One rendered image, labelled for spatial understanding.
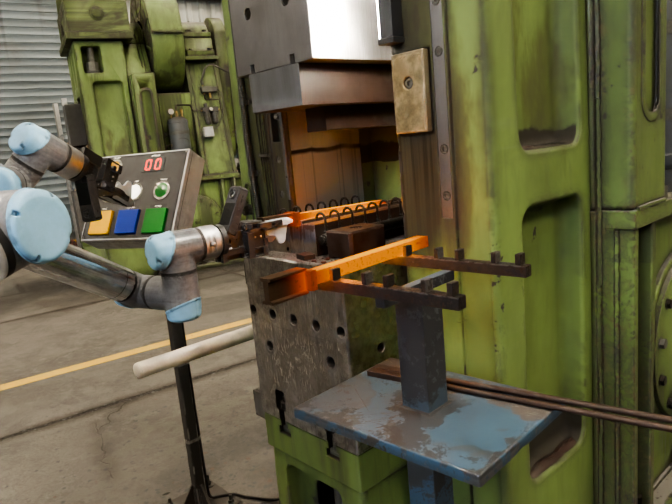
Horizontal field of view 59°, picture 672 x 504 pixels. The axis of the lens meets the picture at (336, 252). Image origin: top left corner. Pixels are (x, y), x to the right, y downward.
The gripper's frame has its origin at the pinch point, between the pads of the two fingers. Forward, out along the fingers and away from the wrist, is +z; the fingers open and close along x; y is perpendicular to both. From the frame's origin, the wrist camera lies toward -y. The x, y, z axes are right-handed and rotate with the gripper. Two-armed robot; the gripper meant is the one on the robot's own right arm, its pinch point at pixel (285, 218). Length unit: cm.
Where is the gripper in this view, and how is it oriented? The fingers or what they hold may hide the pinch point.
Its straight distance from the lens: 144.8
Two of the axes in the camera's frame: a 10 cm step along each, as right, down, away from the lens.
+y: 0.9, 9.8, 1.8
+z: 7.4, -1.8, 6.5
